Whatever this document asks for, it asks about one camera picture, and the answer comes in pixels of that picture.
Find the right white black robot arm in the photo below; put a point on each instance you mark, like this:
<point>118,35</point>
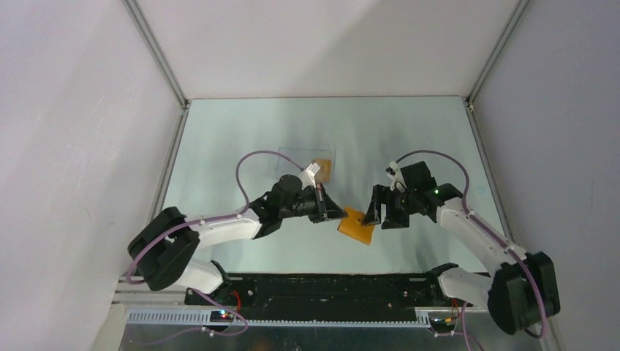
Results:
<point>519,289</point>

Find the tan credit card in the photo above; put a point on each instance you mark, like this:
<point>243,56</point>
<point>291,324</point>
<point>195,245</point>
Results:
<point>324,174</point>

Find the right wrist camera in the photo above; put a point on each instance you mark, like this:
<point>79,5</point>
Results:
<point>393,171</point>

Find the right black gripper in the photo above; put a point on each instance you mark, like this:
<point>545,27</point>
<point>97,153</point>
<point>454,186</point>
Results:
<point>381,195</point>

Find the grey slotted cable duct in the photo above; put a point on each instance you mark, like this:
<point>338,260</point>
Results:
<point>208,318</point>

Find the orange card holder wallet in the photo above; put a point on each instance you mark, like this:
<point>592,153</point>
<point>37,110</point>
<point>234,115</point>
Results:
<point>352,226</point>

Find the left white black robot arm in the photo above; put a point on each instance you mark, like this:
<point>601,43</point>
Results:
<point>162,253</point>

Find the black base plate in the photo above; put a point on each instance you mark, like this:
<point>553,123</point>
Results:
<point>333,297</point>

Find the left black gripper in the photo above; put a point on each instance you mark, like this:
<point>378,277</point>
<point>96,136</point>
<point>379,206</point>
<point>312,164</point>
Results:
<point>325,208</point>

